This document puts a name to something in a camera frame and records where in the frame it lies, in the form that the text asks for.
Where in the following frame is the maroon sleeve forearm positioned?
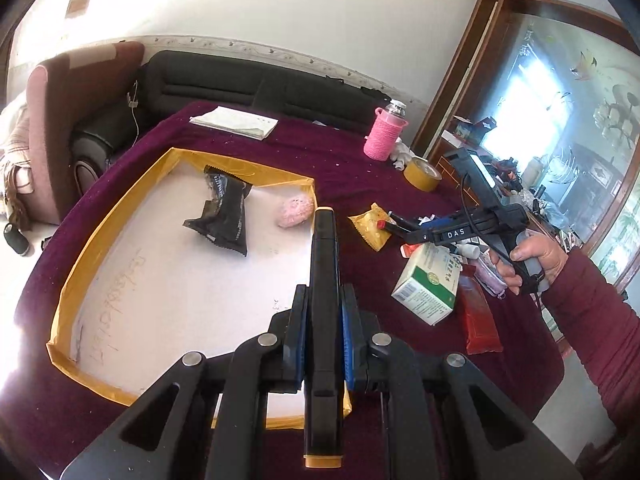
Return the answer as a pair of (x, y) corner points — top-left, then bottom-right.
(542, 249), (639, 429)

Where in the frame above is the person right hand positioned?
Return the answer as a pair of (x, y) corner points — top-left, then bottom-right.
(488, 228), (569, 302)

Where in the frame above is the green white medicine box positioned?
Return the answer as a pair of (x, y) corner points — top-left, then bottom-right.
(392, 243), (462, 326)

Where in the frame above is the maroon tablecloth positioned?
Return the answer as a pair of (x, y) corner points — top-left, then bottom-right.
(1, 102), (564, 479)

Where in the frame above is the yellow tape roll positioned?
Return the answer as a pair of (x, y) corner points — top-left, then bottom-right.
(402, 157), (442, 192)

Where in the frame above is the yellow snack packet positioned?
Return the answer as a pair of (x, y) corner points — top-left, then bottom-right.
(349, 203), (392, 252)

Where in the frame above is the red packet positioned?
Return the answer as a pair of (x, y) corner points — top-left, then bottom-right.
(456, 264), (503, 356)

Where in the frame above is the white tissue wad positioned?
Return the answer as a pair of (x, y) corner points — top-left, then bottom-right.
(390, 139), (414, 171)

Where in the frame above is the pink fluffy sponge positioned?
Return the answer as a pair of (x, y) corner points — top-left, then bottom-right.
(276, 194), (316, 229)

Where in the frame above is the wooden mirror cabinet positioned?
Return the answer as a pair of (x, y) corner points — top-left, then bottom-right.
(409, 0), (640, 311)

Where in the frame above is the pink knit sleeve bottle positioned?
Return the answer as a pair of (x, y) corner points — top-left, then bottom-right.
(363, 100), (408, 162)

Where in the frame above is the yellow taped white tray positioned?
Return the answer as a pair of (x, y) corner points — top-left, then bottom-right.
(45, 146), (354, 430)

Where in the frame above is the black foil sachet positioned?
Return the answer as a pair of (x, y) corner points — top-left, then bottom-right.
(182, 166), (252, 257)

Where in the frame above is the white paper booklet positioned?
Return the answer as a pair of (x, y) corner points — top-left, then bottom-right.
(190, 106), (279, 141)

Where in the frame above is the black sofa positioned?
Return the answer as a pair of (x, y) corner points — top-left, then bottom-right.
(70, 50), (390, 194)

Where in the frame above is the maroon armchair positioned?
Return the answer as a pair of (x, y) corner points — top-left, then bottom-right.
(24, 40), (147, 226)

